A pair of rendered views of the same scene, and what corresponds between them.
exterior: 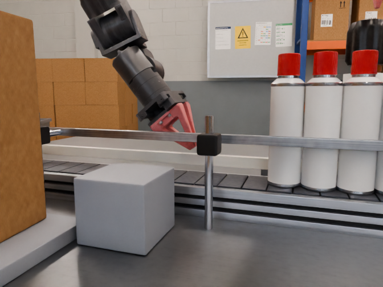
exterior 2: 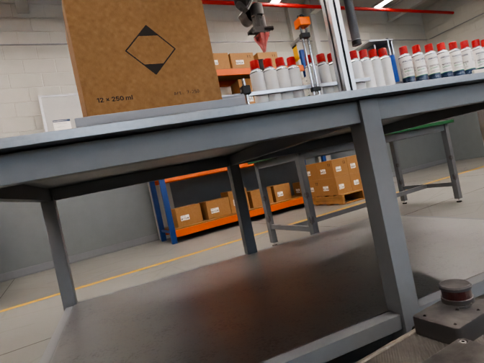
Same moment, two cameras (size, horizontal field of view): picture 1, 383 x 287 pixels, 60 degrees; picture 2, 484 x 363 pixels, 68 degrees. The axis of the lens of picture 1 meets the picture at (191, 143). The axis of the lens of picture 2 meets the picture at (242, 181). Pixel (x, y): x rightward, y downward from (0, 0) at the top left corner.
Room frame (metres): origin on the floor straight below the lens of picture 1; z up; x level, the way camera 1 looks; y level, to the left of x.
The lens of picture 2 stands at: (-0.46, 0.78, 0.67)
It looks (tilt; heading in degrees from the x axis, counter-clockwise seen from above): 1 degrees down; 322
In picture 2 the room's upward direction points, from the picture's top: 12 degrees counter-clockwise
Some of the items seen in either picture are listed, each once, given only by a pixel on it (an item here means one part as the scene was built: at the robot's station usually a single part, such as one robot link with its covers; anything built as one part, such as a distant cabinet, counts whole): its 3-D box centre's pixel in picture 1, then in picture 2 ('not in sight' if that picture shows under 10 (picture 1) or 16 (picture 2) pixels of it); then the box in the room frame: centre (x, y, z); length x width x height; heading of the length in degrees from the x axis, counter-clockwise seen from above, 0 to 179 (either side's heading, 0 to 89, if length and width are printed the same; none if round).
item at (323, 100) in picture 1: (321, 122); (272, 86); (0.50, -0.20, 0.98); 0.05 x 0.05 x 0.20
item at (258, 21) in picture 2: not in sight; (259, 24); (0.65, -0.35, 1.30); 0.10 x 0.07 x 0.07; 74
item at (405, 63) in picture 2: not in sight; (407, 70); (0.29, -0.83, 0.98); 0.05 x 0.05 x 0.20
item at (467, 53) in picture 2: not in sight; (467, 62); (0.17, -1.18, 0.98); 0.05 x 0.05 x 0.20
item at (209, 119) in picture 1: (212, 169); (245, 104); (0.48, -0.03, 0.91); 0.07 x 0.03 x 0.17; 162
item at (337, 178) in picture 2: not in sight; (333, 180); (3.17, -3.83, 0.32); 1.20 x 0.83 x 0.64; 168
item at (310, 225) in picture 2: not in sight; (361, 181); (1.51, -2.14, 0.40); 1.90 x 0.75 x 0.80; 79
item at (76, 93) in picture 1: (86, 119); not in sight; (4.04, 1.29, 0.70); 1.20 x 0.83 x 1.39; 85
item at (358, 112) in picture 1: (359, 122); (284, 84); (0.48, -0.25, 0.98); 0.05 x 0.05 x 0.20
